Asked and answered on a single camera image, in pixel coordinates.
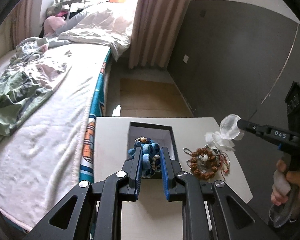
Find black jewelry box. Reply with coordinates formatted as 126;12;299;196
127;122;179;179

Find dark grey wardrobe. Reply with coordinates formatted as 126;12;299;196
166;0;300;225

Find brown bead bracelet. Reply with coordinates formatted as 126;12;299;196
183;147;220;181

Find bed with white blanket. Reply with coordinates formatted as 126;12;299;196
0;43;110;231

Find pink curtain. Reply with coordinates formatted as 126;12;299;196
11;0;38;49
128;0;190;69

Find red bead bracelet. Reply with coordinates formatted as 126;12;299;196
216;152;231;181

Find white fabric flower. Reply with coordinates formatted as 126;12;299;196
205;132;235;152

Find green patterned clothes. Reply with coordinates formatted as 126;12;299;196
0;37;70;140

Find pink curtain right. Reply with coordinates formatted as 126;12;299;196
128;0;190;69

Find pink curtain left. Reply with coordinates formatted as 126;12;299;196
11;0;38;49

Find white wall socket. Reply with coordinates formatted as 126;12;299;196
183;55;189;63

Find white duvet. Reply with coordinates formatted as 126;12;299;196
55;0;138;61

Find white square table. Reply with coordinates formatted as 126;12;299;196
93;117;262;239

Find pink plush toy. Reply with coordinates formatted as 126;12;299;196
43;15;65;36

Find blue flower hair scrunchie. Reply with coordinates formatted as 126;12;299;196
128;140;161;178

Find person's right hand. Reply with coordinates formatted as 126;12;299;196
271;159;300;206

